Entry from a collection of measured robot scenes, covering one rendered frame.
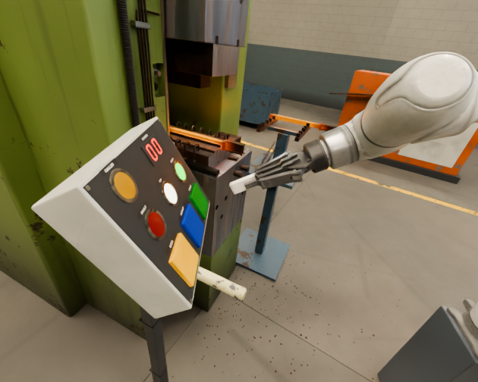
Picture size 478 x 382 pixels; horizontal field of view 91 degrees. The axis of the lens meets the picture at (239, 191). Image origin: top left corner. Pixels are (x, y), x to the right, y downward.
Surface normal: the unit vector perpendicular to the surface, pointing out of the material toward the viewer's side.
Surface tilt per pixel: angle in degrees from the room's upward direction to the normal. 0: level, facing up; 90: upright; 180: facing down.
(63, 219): 90
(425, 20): 90
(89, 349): 0
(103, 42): 90
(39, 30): 90
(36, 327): 0
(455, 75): 62
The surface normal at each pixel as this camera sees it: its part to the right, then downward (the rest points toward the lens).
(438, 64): -0.37, 0.03
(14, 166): 0.90, 0.30
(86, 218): 0.00, 0.52
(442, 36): -0.50, 0.40
